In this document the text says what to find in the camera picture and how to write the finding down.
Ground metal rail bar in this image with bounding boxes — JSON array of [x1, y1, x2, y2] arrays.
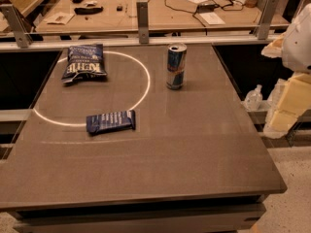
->
[[0, 34, 279, 52]]

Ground metal bracket post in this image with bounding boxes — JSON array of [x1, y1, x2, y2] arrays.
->
[[0, 4, 32, 48], [254, 0, 279, 40], [136, 1, 149, 44]]

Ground blue kettle chips bag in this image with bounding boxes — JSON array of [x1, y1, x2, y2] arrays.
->
[[61, 44, 107, 83]]

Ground redbull can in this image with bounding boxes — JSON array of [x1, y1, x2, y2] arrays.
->
[[166, 43, 187, 90]]

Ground background wooden table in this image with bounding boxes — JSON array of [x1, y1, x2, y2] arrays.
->
[[34, 0, 292, 35]]

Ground white paper sheet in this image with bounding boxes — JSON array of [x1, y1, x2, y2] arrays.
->
[[45, 12, 74, 25]]

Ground left metal bracket post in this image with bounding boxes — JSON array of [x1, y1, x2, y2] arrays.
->
[[0, 4, 32, 48]]

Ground black cable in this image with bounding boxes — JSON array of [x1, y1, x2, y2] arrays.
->
[[163, 0, 245, 27]]

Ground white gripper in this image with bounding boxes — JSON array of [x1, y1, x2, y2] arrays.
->
[[261, 4, 311, 139]]

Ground black device on table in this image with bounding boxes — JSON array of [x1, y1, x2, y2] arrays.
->
[[74, 7, 104, 15]]

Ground blue rxbar blueberry bar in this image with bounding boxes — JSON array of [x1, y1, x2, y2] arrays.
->
[[86, 110, 136, 135]]

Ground white paper card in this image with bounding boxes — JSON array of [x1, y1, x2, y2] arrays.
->
[[200, 12, 225, 25]]

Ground right metal bracket post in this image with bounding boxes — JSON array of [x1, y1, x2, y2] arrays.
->
[[254, 0, 279, 40]]

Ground middle metal bracket post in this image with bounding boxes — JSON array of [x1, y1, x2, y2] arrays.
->
[[136, 1, 149, 44]]

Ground black power adapter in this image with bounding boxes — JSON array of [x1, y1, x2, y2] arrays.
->
[[197, 3, 216, 14]]

